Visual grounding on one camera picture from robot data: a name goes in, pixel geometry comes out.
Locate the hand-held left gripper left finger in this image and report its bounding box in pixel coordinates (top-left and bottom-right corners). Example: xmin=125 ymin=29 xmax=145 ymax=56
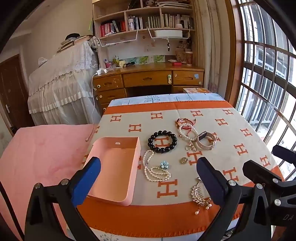
xmin=24 ymin=157 xmax=102 ymax=241

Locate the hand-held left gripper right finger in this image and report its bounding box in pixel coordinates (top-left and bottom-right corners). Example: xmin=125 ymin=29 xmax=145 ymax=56
xmin=196 ymin=157 xmax=272 ymax=241

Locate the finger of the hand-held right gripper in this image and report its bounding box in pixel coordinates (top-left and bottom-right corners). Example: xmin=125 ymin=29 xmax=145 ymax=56
xmin=272 ymin=145 xmax=296 ymax=164
xmin=242 ymin=160 xmax=284 ymax=186

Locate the gold hair comb with pearls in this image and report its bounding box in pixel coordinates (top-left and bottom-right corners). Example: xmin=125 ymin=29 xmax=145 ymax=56
xmin=190 ymin=177 xmax=212 ymax=215

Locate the pink cardboard box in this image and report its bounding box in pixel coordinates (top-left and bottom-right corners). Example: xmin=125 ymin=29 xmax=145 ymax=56
xmin=87 ymin=137 xmax=141 ymax=207

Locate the beige strap wristwatch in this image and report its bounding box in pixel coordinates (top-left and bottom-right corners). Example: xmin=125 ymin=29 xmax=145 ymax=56
xmin=196 ymin=131 xmax=217 ymax=151

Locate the white pearl bracelet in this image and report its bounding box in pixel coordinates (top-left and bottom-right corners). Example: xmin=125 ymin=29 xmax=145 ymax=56
xmin=178 ymin=123 xmax=199 ymax=142

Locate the white pearl necklace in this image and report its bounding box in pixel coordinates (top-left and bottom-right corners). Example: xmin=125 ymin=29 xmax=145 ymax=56
xmin=142 ymin=150 xmax=171 ymax=182

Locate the red string bracelet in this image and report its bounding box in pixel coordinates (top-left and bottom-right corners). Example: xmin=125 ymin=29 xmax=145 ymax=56
xmin=176 ymin=118 xmax=197 ymax=130

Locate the black bead bracelet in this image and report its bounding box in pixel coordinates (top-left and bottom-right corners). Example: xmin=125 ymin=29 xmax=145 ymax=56
xmin=147 ymin=130 xmax=178 ymax=154

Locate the pink blanket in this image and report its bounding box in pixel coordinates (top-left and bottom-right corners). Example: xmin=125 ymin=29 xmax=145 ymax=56
xmin=0 ymin=124 xmax=100 ymax=241

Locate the orange and grey printed blanket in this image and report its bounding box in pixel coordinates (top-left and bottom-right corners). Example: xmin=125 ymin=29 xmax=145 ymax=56
xmin=77 ymin=101 xmax=285 ymax=234

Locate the window with metal grille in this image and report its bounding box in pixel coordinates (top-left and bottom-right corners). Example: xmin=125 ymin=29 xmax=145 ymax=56
xmin=236 ymin=0 xmax=296 ymax=181

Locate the orange magazine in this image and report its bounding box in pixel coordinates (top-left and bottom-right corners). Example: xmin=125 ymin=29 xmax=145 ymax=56
xmin=183 ymin=88 xmax=212 ymax=94

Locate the white lace furniture cover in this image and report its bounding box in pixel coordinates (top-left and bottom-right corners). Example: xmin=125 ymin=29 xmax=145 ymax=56
xmin=28 ymin=37 xmax=100 ymax=126

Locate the brown wooden door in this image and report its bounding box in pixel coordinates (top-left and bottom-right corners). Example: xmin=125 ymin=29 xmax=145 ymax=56
xmin=0 ymin=54 xmax=35 ymax=137

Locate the wooden desk with drawers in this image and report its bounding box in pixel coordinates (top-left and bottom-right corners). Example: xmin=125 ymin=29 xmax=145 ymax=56
xmin=92 ymin=64 xmax=205 ymax=114

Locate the beige curtain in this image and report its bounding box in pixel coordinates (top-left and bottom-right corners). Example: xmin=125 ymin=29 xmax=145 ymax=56
xmin=194 ymin=0 xmax=228 ymax=100

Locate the stack of old books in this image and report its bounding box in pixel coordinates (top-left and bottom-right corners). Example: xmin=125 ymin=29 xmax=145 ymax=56
xmin=57 ymin=35 xmax=95 ymax=54

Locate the wooden bookshelf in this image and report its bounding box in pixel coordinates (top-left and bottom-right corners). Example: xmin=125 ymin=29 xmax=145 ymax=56
xmin=92 ymin=0 xmax=197 ymax=67

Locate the white oblong tray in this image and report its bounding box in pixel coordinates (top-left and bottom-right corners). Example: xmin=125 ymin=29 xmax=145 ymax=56
xmin=154 ymin=29 xmax=183 ymax=37

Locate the row of books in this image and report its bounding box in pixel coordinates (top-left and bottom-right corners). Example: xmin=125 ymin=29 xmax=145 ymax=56
xmin=99 ymin=14 xmax=195 ymax=37

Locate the white wire basket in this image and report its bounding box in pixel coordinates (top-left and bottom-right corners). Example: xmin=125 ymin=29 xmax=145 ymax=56
xmin=147 ymin=28 xmax=191 ymax=40

